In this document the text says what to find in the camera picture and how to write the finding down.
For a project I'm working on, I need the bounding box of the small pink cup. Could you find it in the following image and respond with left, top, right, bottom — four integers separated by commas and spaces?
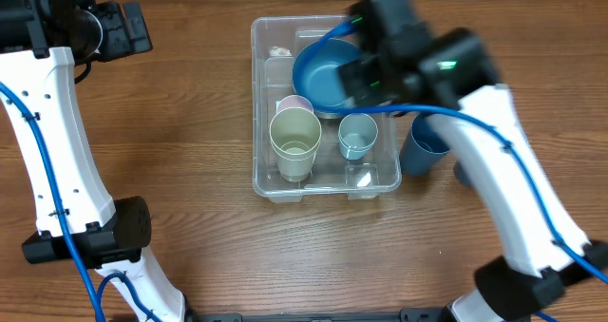
276, 94, 314, 113

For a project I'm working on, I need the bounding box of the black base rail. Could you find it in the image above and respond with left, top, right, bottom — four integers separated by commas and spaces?
186, 308, 443, 322

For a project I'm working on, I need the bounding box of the cream bowl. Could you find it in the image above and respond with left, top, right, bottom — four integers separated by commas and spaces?
314, 109, 344, 120

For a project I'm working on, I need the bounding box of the clear plastic storage bin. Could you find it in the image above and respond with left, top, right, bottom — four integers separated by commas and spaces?
251, 15, 401, 203

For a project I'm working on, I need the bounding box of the tall cream cup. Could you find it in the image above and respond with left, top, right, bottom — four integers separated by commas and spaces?
273, 142, 316, 182
269, 107, 322, 161

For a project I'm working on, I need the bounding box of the dark blue bowl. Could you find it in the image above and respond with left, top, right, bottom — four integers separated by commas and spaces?
293, 39, 359, 112

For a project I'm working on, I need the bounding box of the small light blue cup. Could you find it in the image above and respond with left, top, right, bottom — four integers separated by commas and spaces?
339, 143, 370, 161

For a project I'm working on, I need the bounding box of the small grey cup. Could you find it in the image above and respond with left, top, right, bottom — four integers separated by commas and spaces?
338, 113, 378, 152

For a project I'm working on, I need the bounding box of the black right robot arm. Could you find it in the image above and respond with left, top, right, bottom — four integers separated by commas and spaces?
340, 0, 607, 321

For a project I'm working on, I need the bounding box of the tall blue cup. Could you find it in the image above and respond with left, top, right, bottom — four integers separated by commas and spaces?
453, 162, 472, 187
399, 113, 450, 177

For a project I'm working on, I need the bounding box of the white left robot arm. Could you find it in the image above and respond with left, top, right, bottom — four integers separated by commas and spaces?
1, 0, 197, 321

